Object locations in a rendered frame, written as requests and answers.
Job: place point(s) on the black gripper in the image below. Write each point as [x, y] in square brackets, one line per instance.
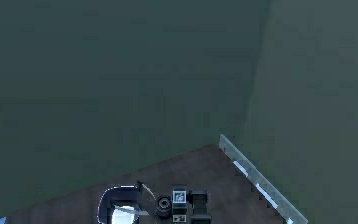
[163, 204]

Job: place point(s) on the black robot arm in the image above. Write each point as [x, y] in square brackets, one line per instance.
[199, 206]

